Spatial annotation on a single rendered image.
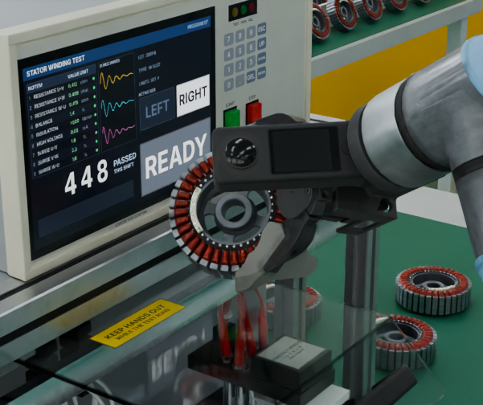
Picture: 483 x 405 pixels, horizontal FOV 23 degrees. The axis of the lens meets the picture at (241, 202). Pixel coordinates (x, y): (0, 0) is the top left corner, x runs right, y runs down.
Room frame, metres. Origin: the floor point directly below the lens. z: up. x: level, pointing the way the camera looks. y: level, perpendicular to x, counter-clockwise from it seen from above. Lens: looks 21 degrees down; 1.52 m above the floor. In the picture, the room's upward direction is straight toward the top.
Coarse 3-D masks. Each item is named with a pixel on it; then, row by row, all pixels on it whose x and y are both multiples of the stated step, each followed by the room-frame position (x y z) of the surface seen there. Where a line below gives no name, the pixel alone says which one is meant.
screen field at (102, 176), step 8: (104, 160) 0.95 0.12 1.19; (80, 168) 0.93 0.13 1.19; (88, 168) 0.94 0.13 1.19; (96, 168) 0.94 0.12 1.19; (104, 168) 0.95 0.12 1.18; (64, 176) 0.91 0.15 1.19; (72, 176) 0.92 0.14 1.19; (80, 176) 0.93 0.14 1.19; (88, 176) 0.94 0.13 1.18; (96, 176) 0.94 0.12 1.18; (104, 176) 0.95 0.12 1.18; (64, 184) 0.91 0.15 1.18; (72, 184) 0.92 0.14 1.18; (80, 184) 0.93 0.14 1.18; (88, 184) 0.94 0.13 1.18; (96, 184) 0.94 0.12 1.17; (64, 192) 0.91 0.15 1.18; (72, 192) 0.92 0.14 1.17; (80, 192) 0.93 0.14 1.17; (64, 200) 0.91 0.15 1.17
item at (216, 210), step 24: (192, 168) 0.96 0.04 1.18; (192, 192) 0.95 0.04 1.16; (216, 192) 0.97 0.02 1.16; (240, 192) 0.96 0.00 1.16; (264, 192) 0.95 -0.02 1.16; (192, 216) 0.93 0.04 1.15; (216, 216) 0.94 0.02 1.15; (264, 216) 0.95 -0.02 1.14; (192, 240) 0.92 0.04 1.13; (216, 240) 0.92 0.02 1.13; (216, 264) 0.90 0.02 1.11; (240, 264) 0.91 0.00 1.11
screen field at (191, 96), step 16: (192, 80) 1.06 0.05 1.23; (208, 80) 1.08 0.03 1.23; (160, 96) 1.02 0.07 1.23; (176, 96) 1.04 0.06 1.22; (192, 96) 1.05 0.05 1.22; (208, 96) 1.08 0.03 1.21; (144, 112) 1.00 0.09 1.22; (160, 112) 1.02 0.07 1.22; (176, 112) 1.03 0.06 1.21; (144, 128) 1.00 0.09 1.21
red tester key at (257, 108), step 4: (252, 104) 1.13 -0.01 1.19; (256, 104) 1.13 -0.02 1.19; (260, 104) 1.14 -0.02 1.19; (248, 108) 1.13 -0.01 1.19; (252, 108) 1.13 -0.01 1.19; (256, 108) 1.13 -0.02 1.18; (260, 108) 1.14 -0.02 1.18; (248, 112) 1.13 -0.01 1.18; (252, 112) 1.13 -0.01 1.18; (256, 112) 1.13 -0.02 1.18; (260, 112) 1.14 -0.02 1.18; (248, 116) 1.13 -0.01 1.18; (252, 116) 1.13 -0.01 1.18; (256, 116) 1.13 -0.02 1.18; (260, 116) 1.14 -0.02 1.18; (248, 120) 1.13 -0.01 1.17; (252, 120) 1.13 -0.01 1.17
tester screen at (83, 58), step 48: (96, 48) 0.95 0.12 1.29; (144, 48) 1.00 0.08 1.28; (192, 48) 1.06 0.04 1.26; (48, 96) 0.90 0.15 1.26; (96, 96) 0.95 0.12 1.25; (144, 96) 1.00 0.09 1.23; (48, 144) 0.90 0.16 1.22; (96, 144) 0.95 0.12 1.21; (48, 192) 0.90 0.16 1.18; (96, 192) 0.94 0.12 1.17; (48, 240) 0.89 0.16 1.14
